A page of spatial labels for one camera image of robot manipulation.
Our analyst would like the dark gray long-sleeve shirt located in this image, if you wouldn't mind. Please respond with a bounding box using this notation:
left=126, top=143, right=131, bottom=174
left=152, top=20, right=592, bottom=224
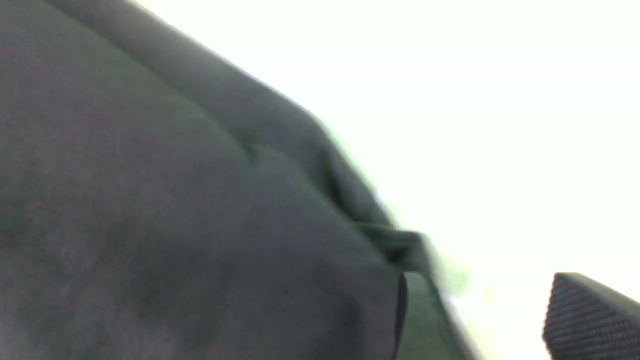
left=1, top=0, right=474, bottom=360

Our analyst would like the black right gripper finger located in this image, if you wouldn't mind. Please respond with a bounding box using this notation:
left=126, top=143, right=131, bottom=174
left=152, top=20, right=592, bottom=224
left=542, top=272, right=640, bottom=360

